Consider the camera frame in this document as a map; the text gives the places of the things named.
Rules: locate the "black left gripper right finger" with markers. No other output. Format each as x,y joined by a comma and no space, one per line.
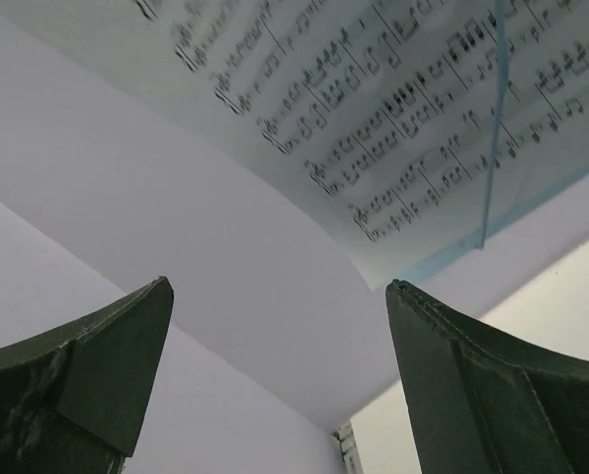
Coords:
480,400

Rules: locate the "sheet music pages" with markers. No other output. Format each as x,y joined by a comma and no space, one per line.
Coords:
328,102

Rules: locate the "aluminium frame rail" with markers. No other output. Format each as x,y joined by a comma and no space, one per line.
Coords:
345,438

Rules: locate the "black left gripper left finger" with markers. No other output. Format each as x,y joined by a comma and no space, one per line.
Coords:
73,399

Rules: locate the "blue music stand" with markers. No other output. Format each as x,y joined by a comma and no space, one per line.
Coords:
522,134

